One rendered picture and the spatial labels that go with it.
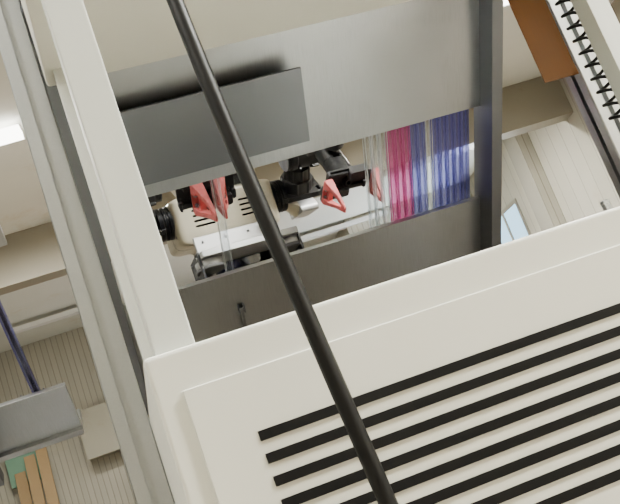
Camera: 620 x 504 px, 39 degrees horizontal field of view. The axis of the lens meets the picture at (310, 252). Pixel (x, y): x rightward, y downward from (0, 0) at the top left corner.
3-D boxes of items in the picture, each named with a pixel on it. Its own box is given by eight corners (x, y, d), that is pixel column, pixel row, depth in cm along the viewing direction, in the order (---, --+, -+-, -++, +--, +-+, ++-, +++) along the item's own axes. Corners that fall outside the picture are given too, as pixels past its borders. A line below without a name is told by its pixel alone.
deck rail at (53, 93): (142, 416, 149) (135, 394, 154) (154, 413, 149) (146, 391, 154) (21, 6, 110) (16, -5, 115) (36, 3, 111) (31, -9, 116)
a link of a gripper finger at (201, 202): (243, 193, 141) (225, 165, 148) (201, 205, 139) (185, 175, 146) (247, 226, 146) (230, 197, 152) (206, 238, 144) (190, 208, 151)
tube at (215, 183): (240, 352, 159) (238, 348, 160) (247, 349, 159) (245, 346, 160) (196, 97, 130) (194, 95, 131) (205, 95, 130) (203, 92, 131)
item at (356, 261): (149, 398, 151) (145, 387, 153) (484, 286, 167) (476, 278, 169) (124, 311, 140) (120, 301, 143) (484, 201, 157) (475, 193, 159)
